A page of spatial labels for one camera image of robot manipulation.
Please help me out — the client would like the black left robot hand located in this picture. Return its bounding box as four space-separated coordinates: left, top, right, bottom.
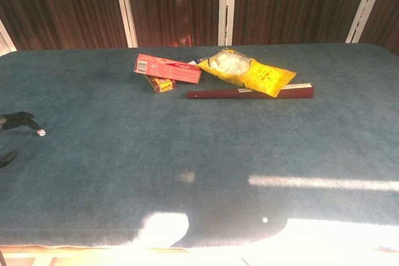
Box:
0 111 40 169

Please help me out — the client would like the red toothpaste box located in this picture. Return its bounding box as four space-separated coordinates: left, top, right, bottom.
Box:
133 53 203 84

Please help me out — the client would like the long dark red box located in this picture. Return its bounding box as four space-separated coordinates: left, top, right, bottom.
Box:
187 82 315 100

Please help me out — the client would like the white metal frame post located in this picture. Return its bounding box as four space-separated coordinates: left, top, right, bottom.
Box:
218 0 238 47
0 18 17 54
345 0 391 44
112 0 139 49

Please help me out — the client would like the small red yellow box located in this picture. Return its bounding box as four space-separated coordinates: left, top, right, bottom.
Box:
145 74 178 93

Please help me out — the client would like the dark brown curtain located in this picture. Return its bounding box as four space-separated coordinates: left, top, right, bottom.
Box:
0 0 399 51

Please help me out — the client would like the blue felt table cloth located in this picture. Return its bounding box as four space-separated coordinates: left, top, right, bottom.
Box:
0 42 399 250

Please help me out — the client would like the blue white small packet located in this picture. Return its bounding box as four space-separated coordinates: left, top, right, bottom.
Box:
188 57 210 67

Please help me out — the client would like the yellow bag of white candy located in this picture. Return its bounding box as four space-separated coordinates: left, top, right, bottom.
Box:
197 47 297 98

